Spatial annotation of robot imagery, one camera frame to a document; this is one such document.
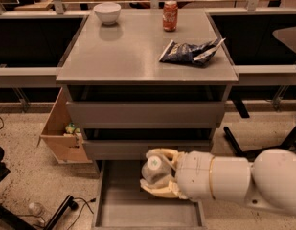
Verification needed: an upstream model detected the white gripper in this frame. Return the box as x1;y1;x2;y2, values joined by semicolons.
140;148;214;201

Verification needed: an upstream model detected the clear plastic bottle white cap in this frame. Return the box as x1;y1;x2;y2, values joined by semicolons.
140;155;171;189

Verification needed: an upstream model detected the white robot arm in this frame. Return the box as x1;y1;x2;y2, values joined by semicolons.
140;148;296;217

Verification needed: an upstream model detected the grey open bottom drawer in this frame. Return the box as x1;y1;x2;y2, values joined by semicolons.
91;160;207;230

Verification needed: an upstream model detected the grey middle drawer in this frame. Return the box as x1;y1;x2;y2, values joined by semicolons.
83;140;213;160

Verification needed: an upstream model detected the grey drawer cabinet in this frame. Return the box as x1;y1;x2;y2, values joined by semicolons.
56;7;239;165

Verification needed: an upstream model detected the grey top drawer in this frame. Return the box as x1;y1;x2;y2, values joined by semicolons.
66;102;224;129

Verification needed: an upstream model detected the plastic bottle on floor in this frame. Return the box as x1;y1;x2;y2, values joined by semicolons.
29;202;45;217

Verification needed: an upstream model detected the green item in box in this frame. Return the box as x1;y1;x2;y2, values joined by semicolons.
65;123;80;134

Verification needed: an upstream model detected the brown cardboard box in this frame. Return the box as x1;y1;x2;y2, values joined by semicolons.
40;90;90;163

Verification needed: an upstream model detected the blue crumpled chip bag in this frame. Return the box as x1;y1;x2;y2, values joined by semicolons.
159;38;224;67

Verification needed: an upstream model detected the black metal stand right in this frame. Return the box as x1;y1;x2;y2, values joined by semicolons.
223;113;296;161

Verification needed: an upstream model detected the black metal stand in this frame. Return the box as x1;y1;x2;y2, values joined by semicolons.
0;147;79;230
223;113;296;161

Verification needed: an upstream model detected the orange soda can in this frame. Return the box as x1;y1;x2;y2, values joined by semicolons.
163;0;178;32

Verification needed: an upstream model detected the black metal stand left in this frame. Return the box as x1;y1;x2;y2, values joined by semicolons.
0;147;79;230

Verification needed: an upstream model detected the white ceramic bowl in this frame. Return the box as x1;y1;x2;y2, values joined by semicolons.
93;2;121;25

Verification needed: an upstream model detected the black floor cable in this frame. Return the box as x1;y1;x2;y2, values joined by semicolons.
66;196;97;230

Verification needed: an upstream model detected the right grey rail barrier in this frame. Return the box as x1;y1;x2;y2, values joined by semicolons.
206;7;296;86

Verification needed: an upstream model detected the grey rail barrier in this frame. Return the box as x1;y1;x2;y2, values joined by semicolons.
0;11;90;88
206;7;296;86

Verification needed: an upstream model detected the left grey rail barrier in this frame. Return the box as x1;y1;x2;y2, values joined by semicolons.
0;11;90;88

